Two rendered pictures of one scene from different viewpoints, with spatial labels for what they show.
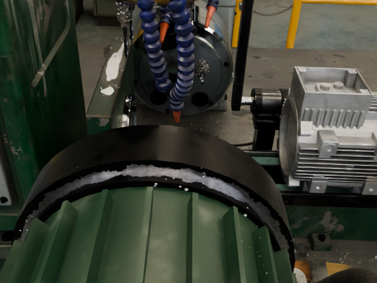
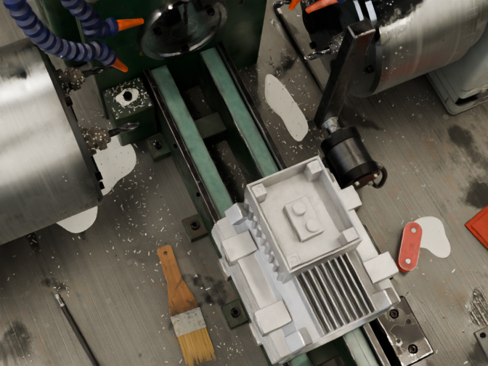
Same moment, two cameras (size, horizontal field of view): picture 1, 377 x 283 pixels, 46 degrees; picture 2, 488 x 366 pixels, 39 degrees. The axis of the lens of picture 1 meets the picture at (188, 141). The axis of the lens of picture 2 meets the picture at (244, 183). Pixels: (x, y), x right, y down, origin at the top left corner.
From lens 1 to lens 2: 0.79 m
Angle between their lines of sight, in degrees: 45
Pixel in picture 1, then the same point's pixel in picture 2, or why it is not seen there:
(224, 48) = (375, 50)
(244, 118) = (448, 148)
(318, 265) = (195, 319)
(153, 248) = not seen: outside the picture
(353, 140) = (256, 279)
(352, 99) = (275, 249)
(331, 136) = (239, 249)
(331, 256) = (221, 332)
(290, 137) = not seen: hidden behind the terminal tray
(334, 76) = (343, 215)
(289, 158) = not seen: hidden behind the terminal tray
